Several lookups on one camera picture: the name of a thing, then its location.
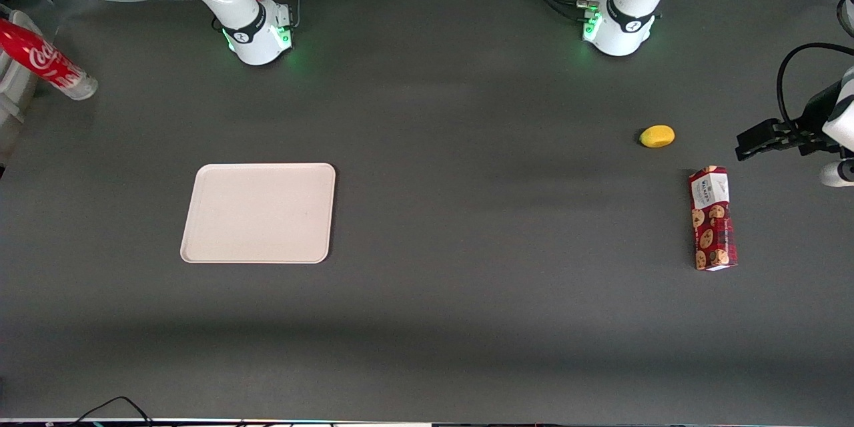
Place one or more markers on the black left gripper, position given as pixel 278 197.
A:
pixel 815 115

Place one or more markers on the red coke bottle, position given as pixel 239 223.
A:
pixel 50 63

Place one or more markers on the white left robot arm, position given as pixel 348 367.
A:
pixel 627 27

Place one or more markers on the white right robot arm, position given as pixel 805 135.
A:
pixel 253 30

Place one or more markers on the white rectangular tray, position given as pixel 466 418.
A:
pixel 260 213

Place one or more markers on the red cookie box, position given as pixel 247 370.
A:
pixel 712 220

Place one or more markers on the yellow lemon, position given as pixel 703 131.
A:
pixel 657 137

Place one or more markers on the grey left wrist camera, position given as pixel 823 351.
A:
pixel 837 173

